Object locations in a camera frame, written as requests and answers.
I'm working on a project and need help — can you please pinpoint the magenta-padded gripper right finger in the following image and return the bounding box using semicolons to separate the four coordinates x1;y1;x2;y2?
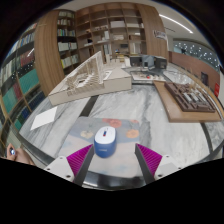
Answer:
134;143;183;185

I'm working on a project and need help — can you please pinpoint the white and blue computer mouse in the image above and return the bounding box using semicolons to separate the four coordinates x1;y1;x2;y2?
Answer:
93;125;118;159

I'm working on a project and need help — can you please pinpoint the group of ceiling spot lights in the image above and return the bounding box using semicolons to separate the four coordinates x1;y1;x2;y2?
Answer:
174;41;219;63

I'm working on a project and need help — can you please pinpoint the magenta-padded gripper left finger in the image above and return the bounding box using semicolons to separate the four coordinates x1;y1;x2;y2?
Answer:
43;143;96;187

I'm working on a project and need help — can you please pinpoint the bookshelf with colourful books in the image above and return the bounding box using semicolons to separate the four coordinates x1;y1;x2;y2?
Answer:
0;21;46;134

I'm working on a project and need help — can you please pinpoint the dark grey box model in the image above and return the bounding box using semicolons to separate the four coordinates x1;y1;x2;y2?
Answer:
129;54;168;71

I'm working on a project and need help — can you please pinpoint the red sign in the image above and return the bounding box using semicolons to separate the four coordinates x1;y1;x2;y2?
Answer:
213;82;221;98

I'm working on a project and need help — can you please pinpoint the wooden shelf unit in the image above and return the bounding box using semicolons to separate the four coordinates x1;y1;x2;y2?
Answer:
74;3;169;68

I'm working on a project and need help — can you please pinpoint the white paper sheet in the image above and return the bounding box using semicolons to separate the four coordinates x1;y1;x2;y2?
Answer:
29;106;59;131

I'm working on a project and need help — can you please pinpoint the dark bookshelf with pale books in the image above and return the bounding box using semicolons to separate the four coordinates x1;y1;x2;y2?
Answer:
56;9;81;71

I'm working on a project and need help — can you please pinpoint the white architectural building model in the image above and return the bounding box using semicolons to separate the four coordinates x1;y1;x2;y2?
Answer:
48;50;133;107

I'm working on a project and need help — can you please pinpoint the flat white site model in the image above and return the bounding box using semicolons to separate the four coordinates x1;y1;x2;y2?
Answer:
130;69;166;83

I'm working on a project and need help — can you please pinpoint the grey floral print mouse pad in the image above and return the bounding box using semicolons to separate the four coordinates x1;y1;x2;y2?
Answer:
58;116;144;179

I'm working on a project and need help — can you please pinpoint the person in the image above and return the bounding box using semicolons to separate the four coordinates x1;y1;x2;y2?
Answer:
5;143;36;167

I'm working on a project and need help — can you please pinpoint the brown architectural model on board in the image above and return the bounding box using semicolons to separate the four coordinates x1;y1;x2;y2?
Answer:
153;80;223;124

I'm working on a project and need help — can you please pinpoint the long ceiling light strip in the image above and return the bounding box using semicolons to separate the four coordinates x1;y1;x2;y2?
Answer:
159;13;194;34

